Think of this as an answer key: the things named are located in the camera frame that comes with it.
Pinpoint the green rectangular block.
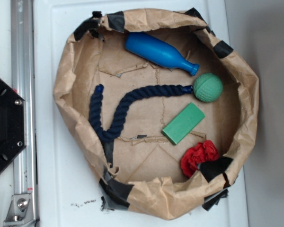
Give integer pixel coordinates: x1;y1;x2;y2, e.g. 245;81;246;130
161;103;205;145

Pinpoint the brown paper bag bin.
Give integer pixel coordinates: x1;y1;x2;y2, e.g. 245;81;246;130
53;9;259;220

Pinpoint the blue plastic bottle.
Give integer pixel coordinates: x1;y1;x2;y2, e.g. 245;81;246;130
125;32;199;76

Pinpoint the green dimpled ball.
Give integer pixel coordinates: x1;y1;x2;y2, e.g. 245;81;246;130
193;73;223;103

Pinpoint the red crumpled cloth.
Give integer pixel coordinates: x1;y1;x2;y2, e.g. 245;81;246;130
180;140;219;177

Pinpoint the dark blue twisted rope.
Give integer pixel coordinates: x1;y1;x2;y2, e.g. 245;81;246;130
89;84;195;143

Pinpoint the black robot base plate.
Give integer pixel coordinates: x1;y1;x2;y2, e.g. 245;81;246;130
0;78;26;174

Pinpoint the aluminium rail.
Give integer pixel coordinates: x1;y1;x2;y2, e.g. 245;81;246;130
10;0;39;227

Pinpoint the metal corner bracket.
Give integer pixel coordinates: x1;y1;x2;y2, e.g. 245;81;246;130
3;193;33;227

